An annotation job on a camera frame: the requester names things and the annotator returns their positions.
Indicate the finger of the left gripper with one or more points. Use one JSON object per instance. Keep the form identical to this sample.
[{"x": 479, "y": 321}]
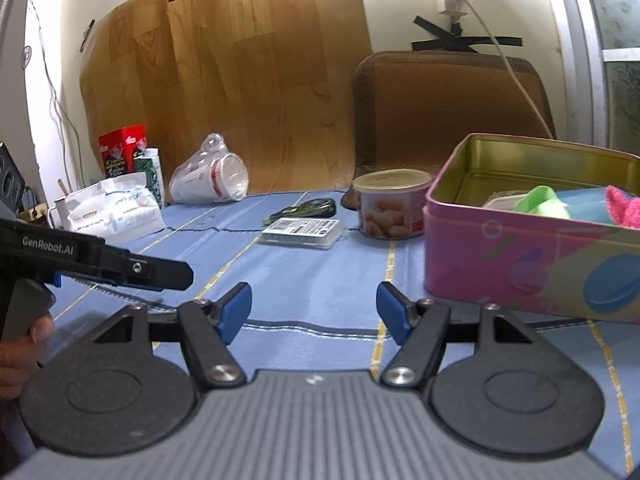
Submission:
[
  {"x": 121, "y": 267},
  {"x": 128, "y": 297}
]

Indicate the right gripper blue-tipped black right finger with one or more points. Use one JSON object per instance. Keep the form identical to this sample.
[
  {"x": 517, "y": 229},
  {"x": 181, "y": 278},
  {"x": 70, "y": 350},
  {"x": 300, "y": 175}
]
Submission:
[{"x": 421, "y": 329}]

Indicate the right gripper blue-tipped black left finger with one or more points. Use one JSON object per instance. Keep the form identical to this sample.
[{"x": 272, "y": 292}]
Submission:
[{"x": 205, "y": 329}]

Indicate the clear box with barcode label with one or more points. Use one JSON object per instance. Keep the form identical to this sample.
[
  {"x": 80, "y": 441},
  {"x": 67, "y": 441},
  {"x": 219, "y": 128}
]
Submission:
[{"x": 303, "y": 232}]

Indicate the green cloth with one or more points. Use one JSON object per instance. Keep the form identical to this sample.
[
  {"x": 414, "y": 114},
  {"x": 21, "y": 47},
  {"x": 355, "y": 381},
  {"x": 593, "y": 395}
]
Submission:
[{"x": 542, "y": 201}]

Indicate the blue plastic case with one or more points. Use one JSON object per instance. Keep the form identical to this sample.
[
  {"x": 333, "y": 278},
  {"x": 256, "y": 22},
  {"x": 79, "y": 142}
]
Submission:
[{"x": 586, "y": 204}]

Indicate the pink fluffy sock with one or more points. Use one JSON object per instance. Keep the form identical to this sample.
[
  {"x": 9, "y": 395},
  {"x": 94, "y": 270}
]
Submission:
[{"x": 622, "y": 209}]

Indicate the white wet wipes pack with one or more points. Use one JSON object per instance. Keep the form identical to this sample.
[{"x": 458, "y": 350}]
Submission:
[{"x": 506, "y": 200}]

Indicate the person's left hand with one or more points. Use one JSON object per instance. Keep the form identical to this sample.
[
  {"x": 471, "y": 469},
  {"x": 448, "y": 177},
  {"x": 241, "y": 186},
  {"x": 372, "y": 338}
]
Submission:
[{"x": 19, "y": 359}]

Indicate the white tissue pack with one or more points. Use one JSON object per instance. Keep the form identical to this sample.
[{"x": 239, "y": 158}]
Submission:
[{"x": 120, "y": 210}]

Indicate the green white drink carton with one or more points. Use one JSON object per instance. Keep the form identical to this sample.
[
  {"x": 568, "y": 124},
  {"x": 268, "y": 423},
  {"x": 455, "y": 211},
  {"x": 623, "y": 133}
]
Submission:
[{"x": 148, "y": 162}]

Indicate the red tea box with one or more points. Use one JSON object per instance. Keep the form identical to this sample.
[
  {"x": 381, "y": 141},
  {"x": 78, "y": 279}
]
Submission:
[{"x": 119, "y": 148}]

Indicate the blue table mat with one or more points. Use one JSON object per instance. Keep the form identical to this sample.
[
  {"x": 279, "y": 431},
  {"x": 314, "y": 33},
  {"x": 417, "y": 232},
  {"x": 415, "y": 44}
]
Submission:
[{"x": 314, "y": 309}]

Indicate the peanut can with lid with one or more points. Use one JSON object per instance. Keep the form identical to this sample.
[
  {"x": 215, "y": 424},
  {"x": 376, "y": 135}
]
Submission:
[{"x": 390, "y": 203}]

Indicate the bagged white red mug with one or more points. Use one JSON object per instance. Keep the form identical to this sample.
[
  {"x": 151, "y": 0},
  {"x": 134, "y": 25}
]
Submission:
[{"x": 212, "y": 175}]

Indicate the pink metal tin box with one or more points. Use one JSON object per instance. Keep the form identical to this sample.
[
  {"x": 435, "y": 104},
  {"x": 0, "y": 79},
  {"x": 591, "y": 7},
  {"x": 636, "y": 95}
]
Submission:
[{"x": 522, "y": 261}]

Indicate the dark green patterned pouch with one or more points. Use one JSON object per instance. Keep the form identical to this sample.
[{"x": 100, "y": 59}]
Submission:
[{"x": 319, "y": 208}]

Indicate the brown woven seat cushion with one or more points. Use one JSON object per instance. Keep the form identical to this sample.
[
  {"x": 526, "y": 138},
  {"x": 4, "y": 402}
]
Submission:
[{"x": 411, "y": 109}]

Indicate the wood pattern board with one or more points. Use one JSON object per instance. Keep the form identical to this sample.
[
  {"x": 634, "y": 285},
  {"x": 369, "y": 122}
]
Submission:
[{"x": 273, "y": 77}]

